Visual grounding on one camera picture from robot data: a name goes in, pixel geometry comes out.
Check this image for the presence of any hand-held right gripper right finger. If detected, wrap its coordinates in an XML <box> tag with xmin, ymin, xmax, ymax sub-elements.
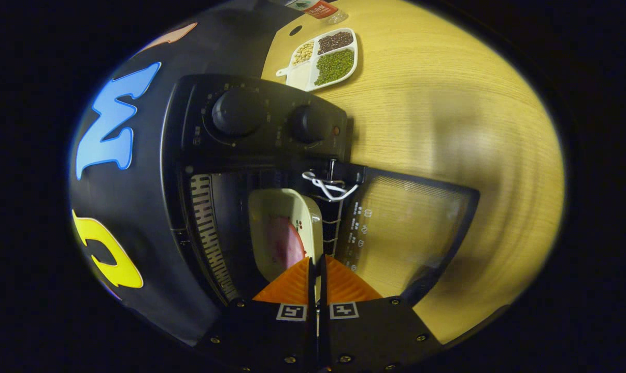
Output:
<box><xmin>319</xmin><ymin>254</ymin><xmax>444</xmax><ymax>373</ymax></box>

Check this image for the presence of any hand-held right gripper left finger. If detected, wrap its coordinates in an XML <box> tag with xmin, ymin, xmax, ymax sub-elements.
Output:
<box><xmin>196</xmin><ymin>257</ymin><xmax>316</xmax><ymax>373</ymax></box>

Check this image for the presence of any pink ham slice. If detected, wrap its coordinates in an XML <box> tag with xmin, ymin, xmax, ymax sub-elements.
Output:
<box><xmin>269</xmin><ymin>215</ymin><xmax>307</xmax><ymax>267</ymax></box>

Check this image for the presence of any white square plate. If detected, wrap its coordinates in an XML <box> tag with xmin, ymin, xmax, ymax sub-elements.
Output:
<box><xmin>248</xmin><ymin>188</ymin><xmax>324</xmax><ymax>304</ymax></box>

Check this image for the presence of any black electric oven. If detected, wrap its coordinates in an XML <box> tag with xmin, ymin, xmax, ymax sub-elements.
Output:
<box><xmin>160</xmin><ymin>74</ymin><xmax>480</xmax><ymax>318</ymax></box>

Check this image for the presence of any black backdrop cloth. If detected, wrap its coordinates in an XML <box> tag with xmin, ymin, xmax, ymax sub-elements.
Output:
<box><xmin>69</xmin><ymin>0</ymin><xmax>303</xmax><ymax>348</ymax></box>

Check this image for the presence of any white divided bean dish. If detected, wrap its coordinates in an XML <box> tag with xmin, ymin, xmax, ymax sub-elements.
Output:
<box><xmin>276</xmin><ymin>27</ymin><xmax>359</xmax><ymax>92</ymax></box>

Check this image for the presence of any clear plastic water bottle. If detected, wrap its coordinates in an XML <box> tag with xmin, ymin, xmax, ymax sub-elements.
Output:
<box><xmin>284</xmin><ymin>0</ymin><xmax>347</xmax><ymax>24</ymax></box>

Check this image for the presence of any white string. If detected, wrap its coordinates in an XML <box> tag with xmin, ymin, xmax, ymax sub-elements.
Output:
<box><xmin>303</xmin><ymin>171</ymin><xmax>359</xmax><ymax>202</ymax></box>

